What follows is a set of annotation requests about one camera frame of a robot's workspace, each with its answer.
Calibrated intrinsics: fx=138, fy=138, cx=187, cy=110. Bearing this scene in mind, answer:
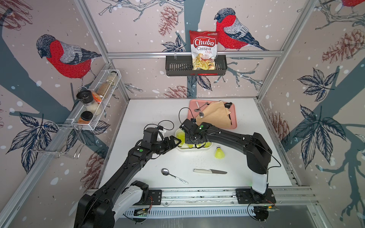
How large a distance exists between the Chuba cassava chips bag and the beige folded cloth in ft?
1.17

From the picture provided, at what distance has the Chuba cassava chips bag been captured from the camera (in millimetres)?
831

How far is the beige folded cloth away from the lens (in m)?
1.07
